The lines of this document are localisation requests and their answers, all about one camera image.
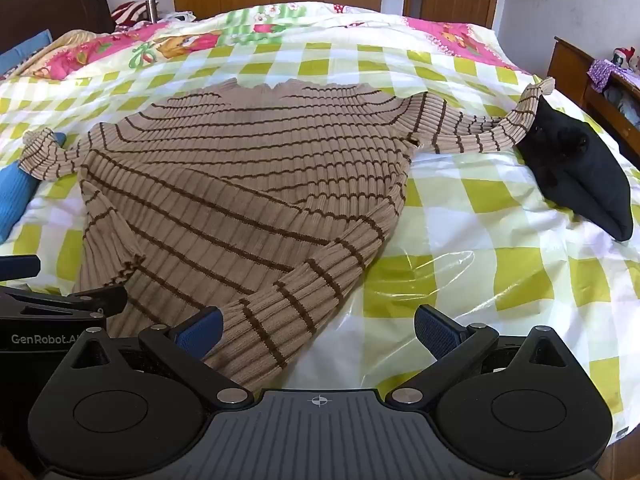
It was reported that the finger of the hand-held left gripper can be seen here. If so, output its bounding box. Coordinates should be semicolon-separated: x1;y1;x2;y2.
0;255;42;279
0;284;129;319

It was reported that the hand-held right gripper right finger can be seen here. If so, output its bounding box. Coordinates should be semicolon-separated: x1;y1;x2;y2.
385;304;566;406

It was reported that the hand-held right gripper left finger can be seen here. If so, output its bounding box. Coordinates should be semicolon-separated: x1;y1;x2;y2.
70;307;253;408

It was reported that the brown striped beige sweater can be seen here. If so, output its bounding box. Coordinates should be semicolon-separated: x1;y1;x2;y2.
20;77;556;391

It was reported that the blue knitted garment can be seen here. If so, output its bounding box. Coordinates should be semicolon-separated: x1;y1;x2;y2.
0;132;68;241

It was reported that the green checked bed sheet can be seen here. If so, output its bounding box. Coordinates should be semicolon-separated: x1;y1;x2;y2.
0;35;640;443

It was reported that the blue pillow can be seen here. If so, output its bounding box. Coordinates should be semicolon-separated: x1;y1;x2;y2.
0;30;53;78

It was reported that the black garment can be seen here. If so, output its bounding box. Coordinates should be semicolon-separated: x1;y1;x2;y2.
517;97;633;241

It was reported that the cream blanket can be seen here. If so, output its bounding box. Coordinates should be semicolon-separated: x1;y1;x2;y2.
52;30;113;53

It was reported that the dark wooden headboard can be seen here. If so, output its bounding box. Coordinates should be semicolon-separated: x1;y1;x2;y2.
0;0;116;56

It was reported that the pink floral quilt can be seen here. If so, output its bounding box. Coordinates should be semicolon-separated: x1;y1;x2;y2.
0;0;521;81

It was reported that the red white striped cloth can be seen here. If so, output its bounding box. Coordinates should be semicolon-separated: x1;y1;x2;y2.
111;0;151;28

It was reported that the grey cloth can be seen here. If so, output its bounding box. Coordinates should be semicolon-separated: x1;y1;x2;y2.
602;82;640;126

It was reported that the wooden bedside cabinet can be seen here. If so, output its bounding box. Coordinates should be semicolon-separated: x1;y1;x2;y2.
547;36;640;156

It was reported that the purple cloth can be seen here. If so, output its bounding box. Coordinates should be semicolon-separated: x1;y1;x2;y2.
589;59;626;93

